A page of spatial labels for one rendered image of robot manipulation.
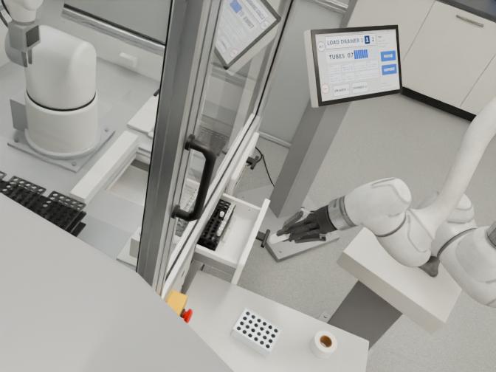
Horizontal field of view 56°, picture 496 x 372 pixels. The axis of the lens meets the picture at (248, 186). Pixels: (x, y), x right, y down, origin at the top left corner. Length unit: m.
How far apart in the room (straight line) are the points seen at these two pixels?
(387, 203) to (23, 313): 1.02
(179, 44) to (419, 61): 3.76
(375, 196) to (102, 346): 1.00
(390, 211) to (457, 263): 0.41
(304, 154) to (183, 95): 1.80
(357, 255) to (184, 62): 1.17
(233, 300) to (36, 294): 1.21
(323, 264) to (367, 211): 1.47
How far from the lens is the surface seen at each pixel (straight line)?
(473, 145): 1.30
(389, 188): 1.22
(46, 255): 0.31
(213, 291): 1.48
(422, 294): 1.67
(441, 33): 4.19
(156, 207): 0.80
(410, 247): 1.32
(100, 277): 0.31
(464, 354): 2.81
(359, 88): 2.15
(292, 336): 1.48
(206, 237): 1.42
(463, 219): 1.61
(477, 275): 1.54
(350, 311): 2.01
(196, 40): 0.59
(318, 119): 2.27
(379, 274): 1.64
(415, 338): 2.69
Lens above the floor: 2.00
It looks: 43 degrees down
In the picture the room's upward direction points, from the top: 19 degrees clockwise
